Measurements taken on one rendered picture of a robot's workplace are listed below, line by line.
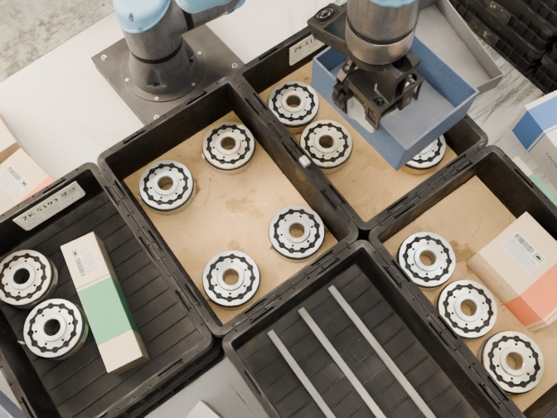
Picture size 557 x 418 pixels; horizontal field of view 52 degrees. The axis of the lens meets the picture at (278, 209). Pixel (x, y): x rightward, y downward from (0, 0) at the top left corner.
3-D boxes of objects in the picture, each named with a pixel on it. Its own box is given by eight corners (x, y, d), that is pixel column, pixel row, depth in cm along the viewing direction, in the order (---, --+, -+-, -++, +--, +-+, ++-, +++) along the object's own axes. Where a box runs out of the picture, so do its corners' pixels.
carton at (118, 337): (150, 359, 100) (142, 356, 94) (118, 376, 99) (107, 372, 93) (103, 241, 107) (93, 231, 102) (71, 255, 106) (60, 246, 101)
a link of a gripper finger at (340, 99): (337, 120, 80) (340, 88, 71) (331, 113, 80) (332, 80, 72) (363, 101, 80) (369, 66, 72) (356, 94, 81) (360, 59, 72)
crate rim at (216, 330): (96, 162, 105) (92, 157, 102) (231, 80, 111) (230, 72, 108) (218, 342, 93) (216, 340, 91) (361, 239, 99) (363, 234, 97)
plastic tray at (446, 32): (497, 86, 133) (505, 74, 129) (424, 121, 130) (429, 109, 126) (434, 3, 142) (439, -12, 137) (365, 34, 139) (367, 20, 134)
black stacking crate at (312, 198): (112, 183, 114) (94, 158, 103) (234, 106, 120) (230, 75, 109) (225, 348, 102) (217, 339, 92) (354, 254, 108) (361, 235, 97)
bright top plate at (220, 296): (191, 277, 102) (191, 276, 102) (233, 240, 105) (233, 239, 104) (229, 318, 100) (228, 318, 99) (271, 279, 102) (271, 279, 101)
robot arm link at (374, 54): (331, 12, 61) (389, -31, 62) (331, 36, 65) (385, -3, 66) (378, 59, 59) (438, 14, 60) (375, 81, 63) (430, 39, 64)
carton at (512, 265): (465, 263, 105) (477, 252, 98) (510, 225, 108) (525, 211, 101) (530, 332, 101) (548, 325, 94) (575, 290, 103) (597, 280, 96)
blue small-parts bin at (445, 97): (309, 84, 92) (312, 57, 85) (377, 35, 95) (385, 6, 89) (396, 172, 86) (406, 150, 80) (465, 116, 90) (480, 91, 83)
